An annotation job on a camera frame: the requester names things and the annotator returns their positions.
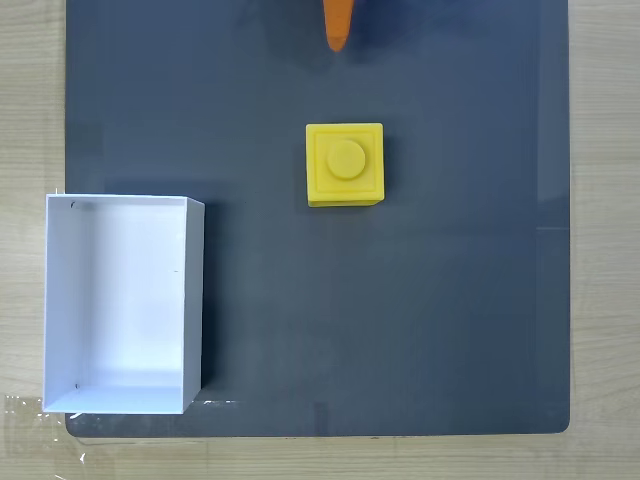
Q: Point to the yellow studded block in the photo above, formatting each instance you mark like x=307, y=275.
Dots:
x=345, y=162

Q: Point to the white open box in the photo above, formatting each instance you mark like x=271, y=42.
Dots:
x=125, y=300

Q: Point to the dark grey mat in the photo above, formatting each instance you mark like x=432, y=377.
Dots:
x=400, y=300

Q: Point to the clear tape piece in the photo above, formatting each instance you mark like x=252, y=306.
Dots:
x=30, y=430

